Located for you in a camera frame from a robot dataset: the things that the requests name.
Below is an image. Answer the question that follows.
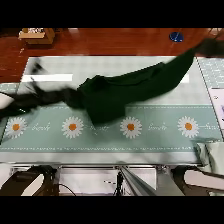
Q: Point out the blue round object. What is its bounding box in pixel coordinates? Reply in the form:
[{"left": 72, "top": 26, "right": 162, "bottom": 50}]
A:
[{"left": 168, "top": 31, "right": 185, "bottom": 44}]

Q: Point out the pale grey garment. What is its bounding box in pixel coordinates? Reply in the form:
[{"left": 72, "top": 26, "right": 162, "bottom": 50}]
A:
[{"left": 194, "top": 140, "right": 224, "bottom": 175}]

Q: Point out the cardboard box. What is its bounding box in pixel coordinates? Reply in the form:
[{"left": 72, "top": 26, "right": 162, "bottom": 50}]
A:
[{"left": 17, "top": 27, "right": 56, "bottom": 46}]

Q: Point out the dark green shirt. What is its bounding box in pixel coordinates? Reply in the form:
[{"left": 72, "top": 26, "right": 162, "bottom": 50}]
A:
[{"left": 65, "top": 47, "right": 202, "bottom": 126}]

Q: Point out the black cable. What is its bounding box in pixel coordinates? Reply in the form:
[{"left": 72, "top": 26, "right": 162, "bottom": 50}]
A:
[{"left": 58, "top": 182, "right": 78, "bottom": 197}]

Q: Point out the silver frame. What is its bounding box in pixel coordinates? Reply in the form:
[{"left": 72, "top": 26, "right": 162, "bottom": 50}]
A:
[{"left": 0, "top": 161, "right": 224, "bottom": 197}]

